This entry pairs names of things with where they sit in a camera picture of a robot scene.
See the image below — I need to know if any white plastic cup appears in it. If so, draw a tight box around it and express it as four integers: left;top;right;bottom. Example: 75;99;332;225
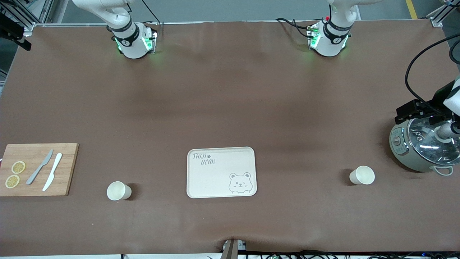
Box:
349;165;376;185
106;181;132;201

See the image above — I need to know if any cream bear print tray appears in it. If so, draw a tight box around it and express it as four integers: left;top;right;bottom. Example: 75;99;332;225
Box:
186;146;258;199

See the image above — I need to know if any grey-green cooking pot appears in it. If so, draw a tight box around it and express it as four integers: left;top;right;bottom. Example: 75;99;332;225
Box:
389;117;460;177

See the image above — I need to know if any brown table mat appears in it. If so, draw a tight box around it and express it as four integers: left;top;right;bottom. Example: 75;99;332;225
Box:
0;21;460;256

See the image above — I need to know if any wooden cutting board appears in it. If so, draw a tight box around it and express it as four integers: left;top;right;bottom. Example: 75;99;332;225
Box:
0;143;79;197

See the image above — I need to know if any white plastic knife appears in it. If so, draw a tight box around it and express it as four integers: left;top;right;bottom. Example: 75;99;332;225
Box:
42;153;63;192

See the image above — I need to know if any grey plastic knife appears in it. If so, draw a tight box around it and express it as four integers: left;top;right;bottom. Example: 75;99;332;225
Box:
26;149;54;185

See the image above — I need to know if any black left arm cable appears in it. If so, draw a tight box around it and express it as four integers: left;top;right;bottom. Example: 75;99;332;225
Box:
405;33;460;108

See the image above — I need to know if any aluminium frame profile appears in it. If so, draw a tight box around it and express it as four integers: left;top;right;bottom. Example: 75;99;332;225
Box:
426;0;460;28
0;0;54;36

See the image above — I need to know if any black left base cable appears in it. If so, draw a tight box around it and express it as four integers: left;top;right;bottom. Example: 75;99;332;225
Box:
275;17;317;38

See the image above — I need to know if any black base cable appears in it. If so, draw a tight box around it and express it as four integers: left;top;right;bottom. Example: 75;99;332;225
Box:
275;17;317;38
140;0;161;25

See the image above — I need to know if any grey camera stand bracket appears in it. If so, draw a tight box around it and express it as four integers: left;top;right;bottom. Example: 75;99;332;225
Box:
221;238;248;259

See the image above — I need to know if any black right base cable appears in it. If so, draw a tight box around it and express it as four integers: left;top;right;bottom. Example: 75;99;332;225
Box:
140;0;161;25

